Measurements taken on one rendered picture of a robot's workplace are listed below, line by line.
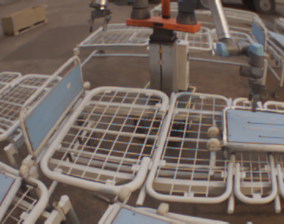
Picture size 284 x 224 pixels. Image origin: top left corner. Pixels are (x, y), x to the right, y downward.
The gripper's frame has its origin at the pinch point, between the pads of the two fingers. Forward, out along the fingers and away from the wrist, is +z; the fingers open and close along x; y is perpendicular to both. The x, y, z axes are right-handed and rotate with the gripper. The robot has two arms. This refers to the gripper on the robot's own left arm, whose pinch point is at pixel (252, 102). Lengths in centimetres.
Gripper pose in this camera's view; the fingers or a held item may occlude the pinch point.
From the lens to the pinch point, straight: 141.6
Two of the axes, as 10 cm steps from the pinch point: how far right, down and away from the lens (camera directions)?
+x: 2.1, -4.5, 8.7
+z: 0.2, 8.9, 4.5
